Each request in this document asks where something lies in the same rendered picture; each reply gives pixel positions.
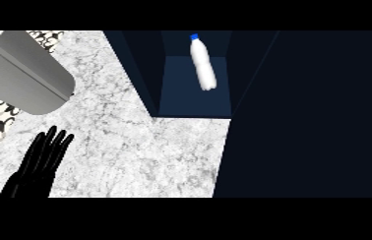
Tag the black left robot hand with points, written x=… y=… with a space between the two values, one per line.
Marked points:
x=39 y=171

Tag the dark blue open cabinet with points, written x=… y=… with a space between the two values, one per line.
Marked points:
x=191 y=96

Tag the white plastic water bottle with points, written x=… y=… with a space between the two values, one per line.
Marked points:
x=204 y=65

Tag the dark blue cabinet door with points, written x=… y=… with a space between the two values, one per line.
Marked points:
x=300 y=119

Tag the grey rounded appliance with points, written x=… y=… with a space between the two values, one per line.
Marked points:
x=30 y=75

